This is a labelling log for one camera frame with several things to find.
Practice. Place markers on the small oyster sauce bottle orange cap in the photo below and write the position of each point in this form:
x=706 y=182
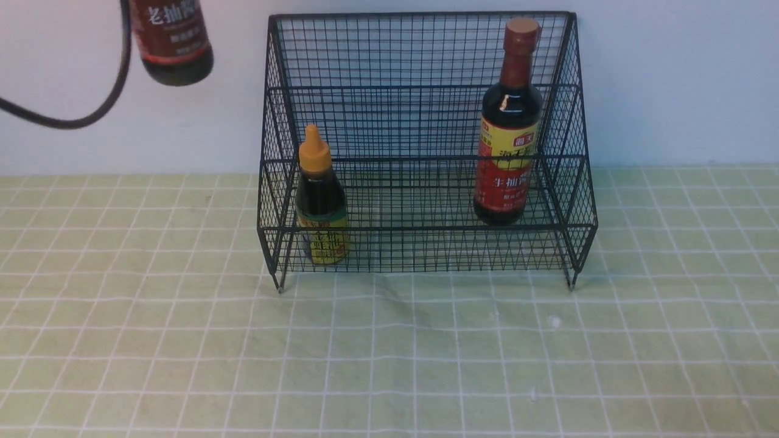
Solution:
x=321 y=203

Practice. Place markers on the black wire mesh shelf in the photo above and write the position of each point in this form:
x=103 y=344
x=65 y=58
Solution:
x=398 y=97

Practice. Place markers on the dark soy sauce bottle brown label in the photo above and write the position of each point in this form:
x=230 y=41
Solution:
x=172 y=40

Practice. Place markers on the light soy sauce bottle red label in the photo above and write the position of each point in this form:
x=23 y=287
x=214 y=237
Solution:
x=510 y=119

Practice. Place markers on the green checkered tablecloth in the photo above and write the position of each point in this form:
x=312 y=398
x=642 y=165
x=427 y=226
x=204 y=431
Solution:
x=139 y=306

